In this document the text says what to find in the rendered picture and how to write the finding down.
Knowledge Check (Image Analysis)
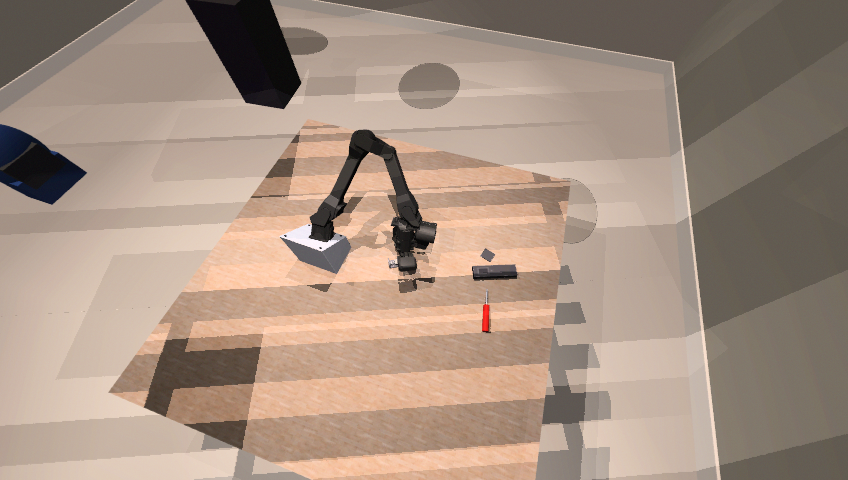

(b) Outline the red-handled screwdriver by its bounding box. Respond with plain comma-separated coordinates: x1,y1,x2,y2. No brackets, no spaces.
482,289,490,332

